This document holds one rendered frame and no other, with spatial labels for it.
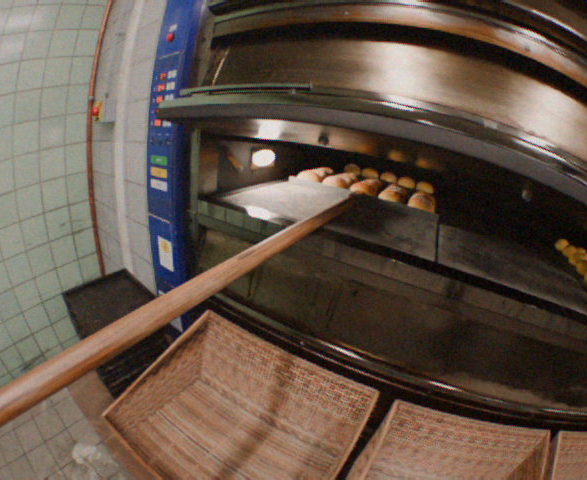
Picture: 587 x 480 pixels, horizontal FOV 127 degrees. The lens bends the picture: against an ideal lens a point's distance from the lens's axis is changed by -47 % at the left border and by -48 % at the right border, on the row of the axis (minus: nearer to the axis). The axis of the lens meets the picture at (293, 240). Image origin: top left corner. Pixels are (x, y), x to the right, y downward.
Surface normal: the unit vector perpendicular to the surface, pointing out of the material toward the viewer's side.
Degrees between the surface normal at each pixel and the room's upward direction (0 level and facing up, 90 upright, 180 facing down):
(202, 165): 90
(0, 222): 90
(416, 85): 70
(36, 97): 90
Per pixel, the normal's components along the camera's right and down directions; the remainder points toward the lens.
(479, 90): -0.42, -0.04
